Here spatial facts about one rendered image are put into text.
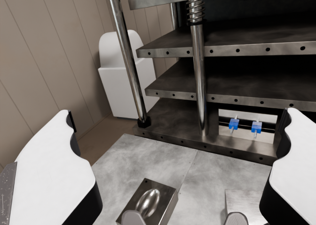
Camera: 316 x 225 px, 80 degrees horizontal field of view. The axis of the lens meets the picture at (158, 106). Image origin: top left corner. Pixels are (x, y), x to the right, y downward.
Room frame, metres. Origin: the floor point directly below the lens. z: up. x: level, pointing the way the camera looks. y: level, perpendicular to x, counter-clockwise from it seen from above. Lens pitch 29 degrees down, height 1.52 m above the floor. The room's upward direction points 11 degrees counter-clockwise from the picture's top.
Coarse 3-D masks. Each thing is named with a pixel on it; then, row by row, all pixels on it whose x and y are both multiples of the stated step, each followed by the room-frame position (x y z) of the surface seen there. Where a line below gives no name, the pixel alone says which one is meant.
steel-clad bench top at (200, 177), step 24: (120, 144) 0.92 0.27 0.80; (144, 144) 0.88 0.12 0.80; (168, 144) 0.84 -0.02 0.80; (96, 168) 0.76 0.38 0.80; (120, 168) 0.72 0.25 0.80; (144, 168) 0.69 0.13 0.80; (168, 168) 0.66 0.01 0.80; (192, 168) 0.63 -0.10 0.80; (216, 168) 0.61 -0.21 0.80; (240, 168) 0.58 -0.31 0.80; (264, 168) 0.56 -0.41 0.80; (120, 192) 0.58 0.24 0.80; (192, 192) 0.51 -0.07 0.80; (216, 192) 0.49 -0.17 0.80; (192, 216) 0.41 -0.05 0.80; (216, 216) 0.40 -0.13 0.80
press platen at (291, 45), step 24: (216, 24) 1.42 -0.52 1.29; (240, 24) 1.25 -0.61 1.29; (264, 24) 1.11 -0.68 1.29; (288, 24) 1.00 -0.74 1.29; (312, 24) 0.90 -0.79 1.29; (144, 48) 1.10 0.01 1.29; (168, 48) 1.00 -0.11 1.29; (216, 48) 0.86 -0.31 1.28; (240, 48) 0.81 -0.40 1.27; (264, 48) 0.76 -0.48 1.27; (288, 48) 0.71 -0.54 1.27; (312, 48) 0.67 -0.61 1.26
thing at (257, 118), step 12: (228, 108) 0.84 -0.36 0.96; (240, 108) 0.82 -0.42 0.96; (252, 108) 0.80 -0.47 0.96; (264, 108) 0.77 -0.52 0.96; (276, 108) 0.76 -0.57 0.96; (228, 120) 0.82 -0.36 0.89; (240, 120) 0.79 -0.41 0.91; (252, 120) 0.76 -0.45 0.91; (264, 120) 0.73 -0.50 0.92; (276, 120) 0.70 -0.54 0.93; (228, 132) 0.82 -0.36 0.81; (240, 132) 0.79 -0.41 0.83; (252, 132) 0.76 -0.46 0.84; (264, 132) 0.73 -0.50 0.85
